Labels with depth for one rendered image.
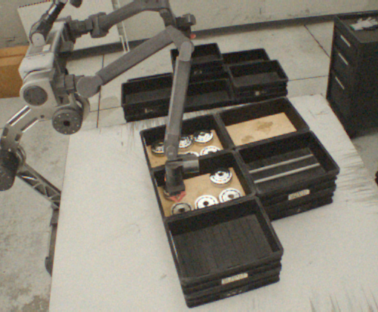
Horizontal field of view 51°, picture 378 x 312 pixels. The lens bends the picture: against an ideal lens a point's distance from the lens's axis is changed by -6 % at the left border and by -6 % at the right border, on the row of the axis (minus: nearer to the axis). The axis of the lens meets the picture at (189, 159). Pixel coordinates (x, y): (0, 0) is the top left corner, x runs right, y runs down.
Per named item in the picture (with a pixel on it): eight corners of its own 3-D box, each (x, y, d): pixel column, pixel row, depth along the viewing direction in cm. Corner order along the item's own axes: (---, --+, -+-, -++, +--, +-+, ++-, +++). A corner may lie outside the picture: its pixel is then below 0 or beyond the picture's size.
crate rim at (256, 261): (181, 286, 145) (180, 283, 144) (163, 223, 167) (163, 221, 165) (285, 255, 150) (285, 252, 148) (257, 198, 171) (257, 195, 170)
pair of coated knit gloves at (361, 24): (354, 33, 275) (355, 28, 273) (344, 21, 289) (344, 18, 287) (386, 29, 275) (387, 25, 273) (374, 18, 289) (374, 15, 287)
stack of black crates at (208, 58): (179, 113, 345) (172, 67, 315) (176, 93, 367) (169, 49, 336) (226, 105, 346) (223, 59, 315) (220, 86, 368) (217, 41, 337)
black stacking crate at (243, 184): (167, 237, 173) (163, 221, 166) (154, 188, 195) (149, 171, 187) (255, 212, 178) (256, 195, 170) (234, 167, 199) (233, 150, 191)
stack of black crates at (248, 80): (236, 136, 317) (234, 87, 286) (229, 113, 339) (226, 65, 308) (287, 128, 318) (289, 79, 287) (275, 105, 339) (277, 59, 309)
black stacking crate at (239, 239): (184, 298, 152) (180, 283, 144) (167, 238, 173) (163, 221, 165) (282, 269, 156) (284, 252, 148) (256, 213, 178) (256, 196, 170)
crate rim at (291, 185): (257, 198, 171) (257, 195, 170) (234, 152, 193) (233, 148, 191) (341, 174, 176) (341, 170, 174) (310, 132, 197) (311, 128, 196)
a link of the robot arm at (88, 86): (177, 19, 151) (177, 17, 141) (195, 50, 154) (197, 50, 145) (77, 82, 155) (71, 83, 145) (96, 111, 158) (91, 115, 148)
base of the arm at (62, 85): (60, 93, 157) (51, 67, 149) (80, 89, 157) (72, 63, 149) (58, 106, 151) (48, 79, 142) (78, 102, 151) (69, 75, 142)
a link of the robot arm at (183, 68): (178, 41, 153) (179, 40, 143) (193, 44, 154) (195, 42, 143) (162, 151, 163) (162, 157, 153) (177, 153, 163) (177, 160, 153)
